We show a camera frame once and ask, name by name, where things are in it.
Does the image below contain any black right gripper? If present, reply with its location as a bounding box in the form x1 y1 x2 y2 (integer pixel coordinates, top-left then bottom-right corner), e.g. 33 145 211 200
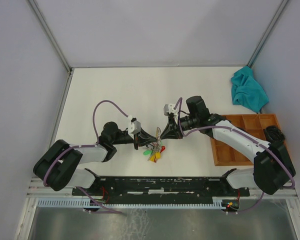
160 115 199 140

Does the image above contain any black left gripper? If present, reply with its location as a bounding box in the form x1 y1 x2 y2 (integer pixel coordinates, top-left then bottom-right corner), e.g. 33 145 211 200
111 127 157 150

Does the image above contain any metal keyring with coloured keys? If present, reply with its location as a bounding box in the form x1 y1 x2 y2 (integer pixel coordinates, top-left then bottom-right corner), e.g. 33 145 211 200
143 127 166 163

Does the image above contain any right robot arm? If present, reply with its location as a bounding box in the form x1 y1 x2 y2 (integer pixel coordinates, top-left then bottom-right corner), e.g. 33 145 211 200
160 96 296 196

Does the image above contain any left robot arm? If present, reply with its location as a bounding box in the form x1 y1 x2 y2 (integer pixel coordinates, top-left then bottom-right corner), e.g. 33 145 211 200
33 118 157 195

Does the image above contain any wooden compartment tray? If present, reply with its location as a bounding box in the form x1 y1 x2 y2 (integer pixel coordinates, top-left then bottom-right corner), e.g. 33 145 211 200
210 114 281 167

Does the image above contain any teal cloth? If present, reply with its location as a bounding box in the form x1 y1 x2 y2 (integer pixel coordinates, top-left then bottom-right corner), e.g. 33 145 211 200
230 66 269 113

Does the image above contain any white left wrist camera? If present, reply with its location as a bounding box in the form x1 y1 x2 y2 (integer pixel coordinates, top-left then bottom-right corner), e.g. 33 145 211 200
127 115 141 138

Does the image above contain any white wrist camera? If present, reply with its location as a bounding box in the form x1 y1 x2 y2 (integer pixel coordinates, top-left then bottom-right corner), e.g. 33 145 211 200
127 115 141 138
163 103 179 121

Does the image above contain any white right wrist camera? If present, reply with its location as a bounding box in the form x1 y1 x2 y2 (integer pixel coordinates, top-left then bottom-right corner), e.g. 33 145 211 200
163 103 179 121

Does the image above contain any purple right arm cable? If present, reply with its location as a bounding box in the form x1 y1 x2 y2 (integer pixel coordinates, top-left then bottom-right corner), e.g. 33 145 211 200
173 97 296 215

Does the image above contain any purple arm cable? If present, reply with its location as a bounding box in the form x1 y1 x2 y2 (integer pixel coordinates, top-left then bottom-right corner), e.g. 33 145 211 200
173 97 296 215
43 100 131 188

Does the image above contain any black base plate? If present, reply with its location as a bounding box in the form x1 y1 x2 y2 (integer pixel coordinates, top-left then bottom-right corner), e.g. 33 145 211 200
85 176 250 202

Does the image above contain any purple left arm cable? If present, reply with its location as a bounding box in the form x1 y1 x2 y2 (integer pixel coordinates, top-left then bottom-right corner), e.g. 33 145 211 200
43 100 131 188

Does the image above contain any grey cable duct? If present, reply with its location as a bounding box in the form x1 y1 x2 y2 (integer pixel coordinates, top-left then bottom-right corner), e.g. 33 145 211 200
36 197 227 210

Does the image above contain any black cable coil right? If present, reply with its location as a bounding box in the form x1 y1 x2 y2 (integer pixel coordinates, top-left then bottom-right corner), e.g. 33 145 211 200
264 124 286 145

